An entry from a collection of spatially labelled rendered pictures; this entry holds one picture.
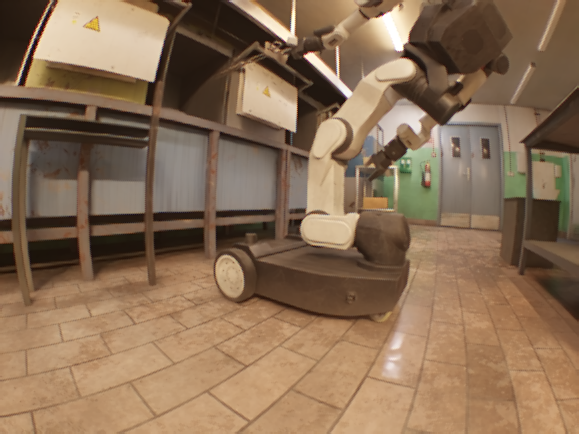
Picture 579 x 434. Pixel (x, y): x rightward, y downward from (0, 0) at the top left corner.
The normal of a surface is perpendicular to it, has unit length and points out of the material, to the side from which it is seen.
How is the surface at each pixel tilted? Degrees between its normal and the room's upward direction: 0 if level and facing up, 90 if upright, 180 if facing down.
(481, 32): 135
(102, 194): 90
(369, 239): 90
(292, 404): 0
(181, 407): 0
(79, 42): 90
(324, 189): 90
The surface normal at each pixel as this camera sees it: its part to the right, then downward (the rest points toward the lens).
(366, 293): -0.26, 0.06
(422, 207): -0.57, 0.04
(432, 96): -0.77, 0.29
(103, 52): 0.82, 0.07
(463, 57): -0.09, 0.76
